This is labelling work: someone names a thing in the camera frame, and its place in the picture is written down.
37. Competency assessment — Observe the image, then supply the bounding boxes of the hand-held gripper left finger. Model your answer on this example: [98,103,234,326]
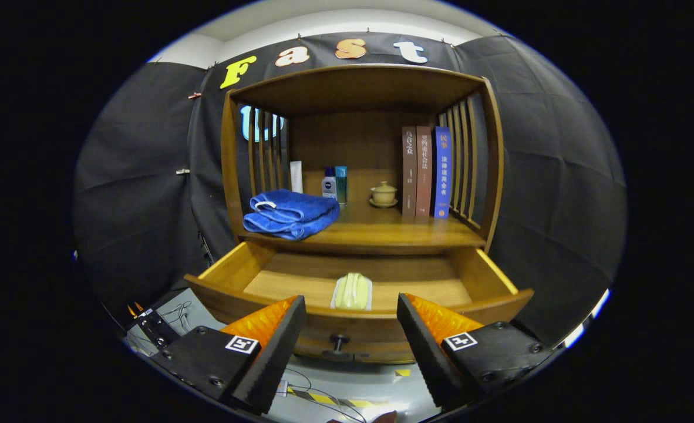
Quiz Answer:
[150,295,307,415]

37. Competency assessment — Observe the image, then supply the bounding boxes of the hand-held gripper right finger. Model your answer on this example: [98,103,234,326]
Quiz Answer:
[396,293,554,412]

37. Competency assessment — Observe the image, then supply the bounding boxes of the wooden drawer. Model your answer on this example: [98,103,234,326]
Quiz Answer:
[184,241,534,365]

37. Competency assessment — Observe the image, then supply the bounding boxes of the brown wooden cabinet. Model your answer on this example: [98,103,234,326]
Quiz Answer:
[184,63,534,365]

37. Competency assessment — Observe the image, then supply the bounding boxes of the yellow black striped tape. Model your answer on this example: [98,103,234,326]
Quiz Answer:
[287,388,378,409]

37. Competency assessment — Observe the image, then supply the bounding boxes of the black electronic box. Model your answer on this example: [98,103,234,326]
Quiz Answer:
[127,303,181,351]

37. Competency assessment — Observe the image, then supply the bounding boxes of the folded blue towel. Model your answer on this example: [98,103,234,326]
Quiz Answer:
[242,189,341,241]

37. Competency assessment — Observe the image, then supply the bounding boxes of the white sheet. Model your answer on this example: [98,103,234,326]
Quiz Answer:
[564,288,611,347]

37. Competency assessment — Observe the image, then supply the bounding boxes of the beige lidded teacup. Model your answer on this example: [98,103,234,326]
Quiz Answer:
[369,180,399,208]

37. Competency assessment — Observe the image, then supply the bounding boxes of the reddish brown book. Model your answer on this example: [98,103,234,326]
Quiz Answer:
[416,125,434,223]

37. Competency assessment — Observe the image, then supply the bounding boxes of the blue book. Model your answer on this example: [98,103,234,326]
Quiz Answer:
[432,126,453,219]

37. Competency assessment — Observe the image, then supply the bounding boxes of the dark brown book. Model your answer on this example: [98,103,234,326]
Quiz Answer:
[402,126,418,221]

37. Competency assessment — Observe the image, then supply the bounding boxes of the black backdrop cloth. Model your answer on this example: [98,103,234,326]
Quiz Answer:
[72,31,628,347]

